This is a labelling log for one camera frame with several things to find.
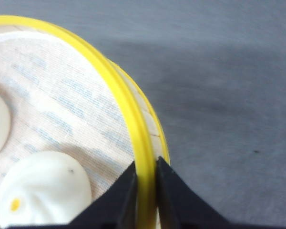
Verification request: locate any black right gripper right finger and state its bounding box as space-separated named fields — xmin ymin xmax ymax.
xmin=155 ymin=156 xmax=232 ymax=229

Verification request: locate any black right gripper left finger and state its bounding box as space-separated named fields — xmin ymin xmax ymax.
xmin=68 ymin=160 xmax=139 ymax=229

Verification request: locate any white cloth steamer liner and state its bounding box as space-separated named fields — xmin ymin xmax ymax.
xmin=0 ymin=32 xmax=133 ymax=199

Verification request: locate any white bun rear right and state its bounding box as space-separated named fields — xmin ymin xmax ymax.
xmin=0 ymin=151 xmax=92 ymax=229

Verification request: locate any bamboo steamer basket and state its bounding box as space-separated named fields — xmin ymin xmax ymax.
xmin=0 ymin=15 xmax=170 ymax=229

